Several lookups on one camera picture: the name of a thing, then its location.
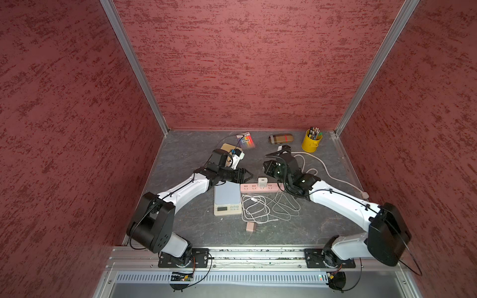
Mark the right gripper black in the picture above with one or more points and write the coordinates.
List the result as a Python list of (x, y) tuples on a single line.
[(269, 167)]

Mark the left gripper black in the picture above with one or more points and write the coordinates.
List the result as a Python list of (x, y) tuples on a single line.
[(240, 174)]

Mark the pink power strip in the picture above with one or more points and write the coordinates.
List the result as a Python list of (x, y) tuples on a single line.
[(254, 188)]

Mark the white charger adapter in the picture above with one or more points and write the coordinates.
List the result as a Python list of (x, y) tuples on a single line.
[(262, 182)]

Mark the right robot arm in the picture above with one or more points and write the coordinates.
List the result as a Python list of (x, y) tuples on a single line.
[(384, 235)]

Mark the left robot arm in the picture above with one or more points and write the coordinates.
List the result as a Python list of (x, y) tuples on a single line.
[(151, 225)]

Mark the blue top kitchen scale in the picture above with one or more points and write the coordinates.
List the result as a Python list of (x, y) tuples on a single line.
[(227, 199)]

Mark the beige kitchen scale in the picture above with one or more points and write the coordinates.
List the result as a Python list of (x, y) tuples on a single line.
[(232, 149)]

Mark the brown pencil case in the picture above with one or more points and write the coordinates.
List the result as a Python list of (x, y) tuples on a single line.
[(278, 139)]

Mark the yellow pen cup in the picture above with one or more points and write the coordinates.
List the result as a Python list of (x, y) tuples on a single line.
[(312, 139)]

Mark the colourful highlighter pack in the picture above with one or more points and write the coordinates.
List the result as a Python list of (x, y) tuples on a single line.
[(245, 141)]

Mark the pink charger adapter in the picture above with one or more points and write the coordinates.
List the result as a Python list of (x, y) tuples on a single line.
[(251, 227)]

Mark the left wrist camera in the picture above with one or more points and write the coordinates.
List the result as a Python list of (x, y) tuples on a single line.
[(236, 156)]

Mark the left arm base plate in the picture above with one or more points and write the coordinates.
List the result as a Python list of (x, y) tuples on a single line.
[(193, 258)]

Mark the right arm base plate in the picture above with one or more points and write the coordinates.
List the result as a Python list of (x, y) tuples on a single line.
[(317, 259)]

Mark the aluminium front rail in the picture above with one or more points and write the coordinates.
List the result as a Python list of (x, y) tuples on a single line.
[(223, 258)]

